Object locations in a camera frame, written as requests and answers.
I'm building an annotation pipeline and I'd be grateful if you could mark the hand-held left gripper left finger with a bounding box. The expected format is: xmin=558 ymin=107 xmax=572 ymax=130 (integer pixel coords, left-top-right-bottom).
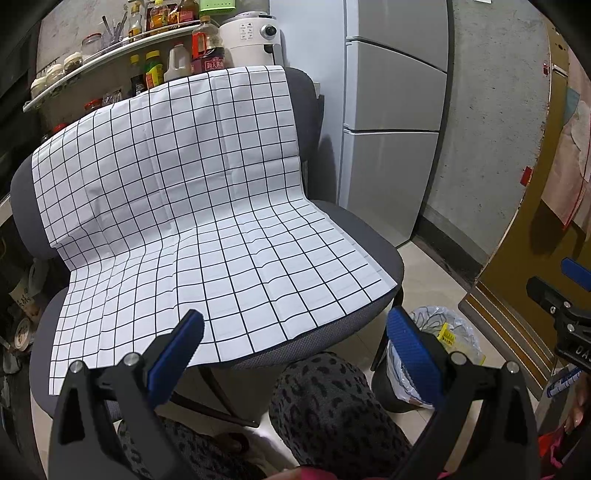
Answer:
xmin=46 ymin=309 xmax=206 ymax=480

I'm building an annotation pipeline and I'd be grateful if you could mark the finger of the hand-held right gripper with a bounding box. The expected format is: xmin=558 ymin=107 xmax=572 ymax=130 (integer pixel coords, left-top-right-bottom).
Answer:
xmin=561 ymin=257 xmax=591 ymax=292
xmin=526 ymin=276 xmax=579 ymax=325

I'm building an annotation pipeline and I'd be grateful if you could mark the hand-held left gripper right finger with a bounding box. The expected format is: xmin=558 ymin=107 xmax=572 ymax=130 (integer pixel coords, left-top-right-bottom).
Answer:
xmin=387 ymin=306 xmax=543 ymax=480

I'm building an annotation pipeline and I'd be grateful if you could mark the black trash bin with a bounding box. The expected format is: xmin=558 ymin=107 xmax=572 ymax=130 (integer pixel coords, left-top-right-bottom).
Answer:
xmin=372 ymin=339 xmax=435 ymax=414

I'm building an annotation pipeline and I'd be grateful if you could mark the trash bin with plastic bag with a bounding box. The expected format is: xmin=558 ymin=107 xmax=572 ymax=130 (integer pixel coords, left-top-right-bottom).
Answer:
xmin=387 ymin=305 xmax=485 ymax=409

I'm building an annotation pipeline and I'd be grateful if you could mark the person's right hand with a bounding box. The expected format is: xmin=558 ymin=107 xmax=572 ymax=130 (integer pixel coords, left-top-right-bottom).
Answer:
xmin=564 ymin=376 xmax=591 ymax=435

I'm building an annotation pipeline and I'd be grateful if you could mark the wooden door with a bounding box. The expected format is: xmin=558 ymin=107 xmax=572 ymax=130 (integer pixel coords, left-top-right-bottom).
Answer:
xmin=459 ymin=23 xmax=591 ymax=398

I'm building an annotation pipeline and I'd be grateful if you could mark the pink hanging cloth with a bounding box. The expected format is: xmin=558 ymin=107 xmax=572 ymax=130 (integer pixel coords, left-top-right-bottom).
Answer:
xmin=540 ymin=88 xmax=591 ymax=227

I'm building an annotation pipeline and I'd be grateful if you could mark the person's left leg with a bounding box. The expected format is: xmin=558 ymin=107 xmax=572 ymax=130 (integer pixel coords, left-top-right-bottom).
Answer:
xmin=115 ymin=415 xmax=269 ymax=480

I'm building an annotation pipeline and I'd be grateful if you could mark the person's leg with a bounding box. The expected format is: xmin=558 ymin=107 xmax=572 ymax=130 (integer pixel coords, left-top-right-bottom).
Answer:
xmin=115 ymin=415 xmax=269 ymax=480
xmin=269 ymin=352 xmax=414 ymax=480

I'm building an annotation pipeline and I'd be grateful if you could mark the person's right leg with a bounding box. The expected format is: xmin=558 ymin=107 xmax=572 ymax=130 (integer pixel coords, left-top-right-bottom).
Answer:
xmin=269 ymin=352 xmax=414 ymax=480

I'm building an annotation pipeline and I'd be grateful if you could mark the grey office chair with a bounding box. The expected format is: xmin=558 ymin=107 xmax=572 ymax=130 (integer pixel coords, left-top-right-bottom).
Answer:
xmin=10 ymin=67 xmax=404 ymax=428

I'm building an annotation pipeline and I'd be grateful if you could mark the white black checkered cloth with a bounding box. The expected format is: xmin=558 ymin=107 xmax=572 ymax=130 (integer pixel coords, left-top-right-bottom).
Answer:
xmin=30 ymin=65 xmax=398 ymax=398

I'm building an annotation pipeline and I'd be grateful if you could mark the small patterned bowl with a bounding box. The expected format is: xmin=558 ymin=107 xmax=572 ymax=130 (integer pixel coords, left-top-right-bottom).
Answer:
xmin=14 ymin=318 xmax=35 ymax=349

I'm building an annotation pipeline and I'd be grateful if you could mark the white jar with dark writing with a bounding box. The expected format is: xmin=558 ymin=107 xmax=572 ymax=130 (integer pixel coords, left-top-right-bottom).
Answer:
xmin=9 ymin=277 xmax=42 ymax=319

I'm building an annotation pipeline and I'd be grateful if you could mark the grey refrigerator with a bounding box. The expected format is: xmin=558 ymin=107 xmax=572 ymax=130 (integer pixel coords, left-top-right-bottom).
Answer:
xmin=270 ymin=0 xmax=451 ymax=247

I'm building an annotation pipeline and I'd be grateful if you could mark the dark bottle yellow cap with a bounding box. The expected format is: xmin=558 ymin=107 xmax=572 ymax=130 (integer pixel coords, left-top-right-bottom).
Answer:
xmin=130 ymin=54 xmax=146 ymax=97

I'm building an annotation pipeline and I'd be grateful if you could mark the green bottle yellow cap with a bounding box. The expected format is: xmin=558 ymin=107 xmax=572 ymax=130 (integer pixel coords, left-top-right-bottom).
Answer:
xmin=144 ymin=51 xmax=165 ymax=89

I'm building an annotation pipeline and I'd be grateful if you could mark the white plastic jug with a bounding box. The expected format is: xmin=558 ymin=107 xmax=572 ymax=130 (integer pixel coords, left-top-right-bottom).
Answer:
xmin=164 ymin=42 xmax=192 ymax=83

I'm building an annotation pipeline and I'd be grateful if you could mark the white air fryer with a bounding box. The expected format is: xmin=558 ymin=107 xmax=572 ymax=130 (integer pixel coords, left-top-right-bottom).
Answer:
xmin=219 ymin=11 xmax=282 ymax=68

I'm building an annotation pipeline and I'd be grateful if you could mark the clear utensil holder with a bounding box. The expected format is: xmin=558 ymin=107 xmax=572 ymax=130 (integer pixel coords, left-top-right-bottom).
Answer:
xmin=102 ymin=14 xmax=127 ymax=47

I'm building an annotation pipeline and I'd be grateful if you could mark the orange oil bottle red label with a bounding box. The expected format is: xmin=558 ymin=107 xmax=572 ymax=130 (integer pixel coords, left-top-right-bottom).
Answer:
xmin=147 ymin=0 xmax=169 ymax=31

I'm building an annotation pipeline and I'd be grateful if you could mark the large brown oil bottle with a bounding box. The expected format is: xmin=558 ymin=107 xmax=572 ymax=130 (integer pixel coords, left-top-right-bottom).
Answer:
xmin=168 ymin=0 xmax=200 ymax=24

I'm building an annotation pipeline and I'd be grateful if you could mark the white wall shelf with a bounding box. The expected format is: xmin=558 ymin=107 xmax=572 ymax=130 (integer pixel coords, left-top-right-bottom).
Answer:
xmin=23 ymin=23 xmax=204 ymax=112

